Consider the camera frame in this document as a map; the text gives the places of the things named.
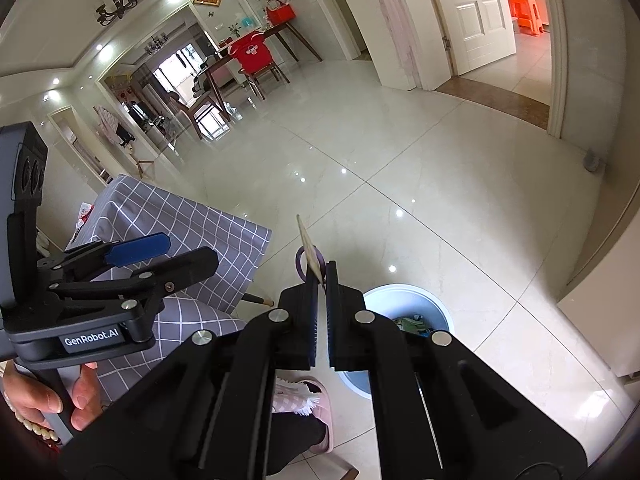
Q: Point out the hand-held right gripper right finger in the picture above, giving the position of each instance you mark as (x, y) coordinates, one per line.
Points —
(331, 330)

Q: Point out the wooden chair with red cover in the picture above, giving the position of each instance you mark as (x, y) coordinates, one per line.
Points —
(252, 55)

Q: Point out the tan card with purple band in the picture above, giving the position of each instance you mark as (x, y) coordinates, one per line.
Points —
(312, 255)

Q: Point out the small black chandelier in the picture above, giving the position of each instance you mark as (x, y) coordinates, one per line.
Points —
(157, 46)

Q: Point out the pink hanging garment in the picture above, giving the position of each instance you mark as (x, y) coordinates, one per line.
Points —
(107, 125)

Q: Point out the orange plastic stool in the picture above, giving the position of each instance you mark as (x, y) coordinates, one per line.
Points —
(525, 10)

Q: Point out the white panel door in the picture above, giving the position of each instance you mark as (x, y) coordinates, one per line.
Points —
(475, 20)

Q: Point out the person's left hand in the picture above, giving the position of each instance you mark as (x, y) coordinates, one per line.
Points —
(30, 400)

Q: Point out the long wooden table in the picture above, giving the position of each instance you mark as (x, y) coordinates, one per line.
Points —
(220, 62)

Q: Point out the grey checked tablecloth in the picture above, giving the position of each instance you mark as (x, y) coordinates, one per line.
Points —
(200, 220)

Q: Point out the grey door stopper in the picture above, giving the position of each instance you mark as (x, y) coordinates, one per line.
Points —
(592, 160)

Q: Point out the green crumpled wrapper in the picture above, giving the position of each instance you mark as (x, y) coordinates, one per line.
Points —
(415, 325)

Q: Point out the red bag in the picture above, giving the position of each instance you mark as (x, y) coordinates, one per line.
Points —
(280, 14)

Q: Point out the pale blue trash bin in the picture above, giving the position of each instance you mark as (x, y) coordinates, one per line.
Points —
(400, 300)

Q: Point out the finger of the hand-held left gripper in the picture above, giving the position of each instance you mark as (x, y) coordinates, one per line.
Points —
(140, 250)
(185, 266)

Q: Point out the pink fluffy slipper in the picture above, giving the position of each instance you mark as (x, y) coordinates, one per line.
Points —
(320, 410)

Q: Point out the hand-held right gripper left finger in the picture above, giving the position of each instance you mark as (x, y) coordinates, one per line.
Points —
(314, 330)

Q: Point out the wooden table leg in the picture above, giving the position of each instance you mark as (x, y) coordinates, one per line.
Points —
(260, 300)

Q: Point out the large black chandelier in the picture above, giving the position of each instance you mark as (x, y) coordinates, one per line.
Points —
(117, 7)

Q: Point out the person's black trouser leg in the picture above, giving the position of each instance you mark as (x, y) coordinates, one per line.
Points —
(295, 432)

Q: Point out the red and white packet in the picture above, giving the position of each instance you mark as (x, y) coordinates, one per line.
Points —
(84, 215)

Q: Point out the bare wooden chair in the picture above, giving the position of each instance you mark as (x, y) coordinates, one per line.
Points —
(192, 110)

